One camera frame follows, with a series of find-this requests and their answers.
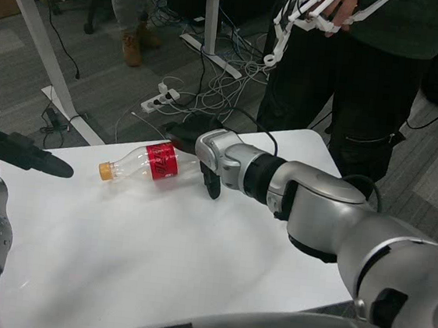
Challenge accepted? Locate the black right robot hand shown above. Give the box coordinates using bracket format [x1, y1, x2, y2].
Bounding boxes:
[154, 111, 229, 202]

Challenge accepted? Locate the red-label plastic bottle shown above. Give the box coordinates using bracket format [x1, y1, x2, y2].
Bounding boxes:
[97, 135, 206, 192]

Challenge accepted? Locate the white power strip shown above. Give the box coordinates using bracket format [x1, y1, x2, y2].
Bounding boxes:
[139, 80, 182, 118]

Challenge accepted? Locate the black floor power adapter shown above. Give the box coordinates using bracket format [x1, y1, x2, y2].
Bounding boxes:
[39, 104, 72, 138]

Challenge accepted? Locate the white standing desk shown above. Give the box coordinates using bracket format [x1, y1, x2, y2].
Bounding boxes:
[0, 0, 249, 161]

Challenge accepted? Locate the person in black top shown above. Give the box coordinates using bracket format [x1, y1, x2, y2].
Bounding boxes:
[95, 0, 167, 71]

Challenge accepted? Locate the white exoskeleton glove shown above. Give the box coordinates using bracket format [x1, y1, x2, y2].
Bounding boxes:
[262, 0, 394, 79]

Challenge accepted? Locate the person in green sweater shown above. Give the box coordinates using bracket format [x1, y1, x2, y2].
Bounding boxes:
[248, 0, 438, 207]

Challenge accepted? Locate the thin white loose cable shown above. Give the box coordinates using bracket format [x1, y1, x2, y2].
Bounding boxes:
[112, 109, 170, 148]

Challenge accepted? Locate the white floor cable tangle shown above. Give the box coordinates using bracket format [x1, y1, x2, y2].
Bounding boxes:
[160, 21, 277, 128]

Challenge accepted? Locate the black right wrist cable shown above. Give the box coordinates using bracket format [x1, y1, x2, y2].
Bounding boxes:
[210, 106, 390, 214]

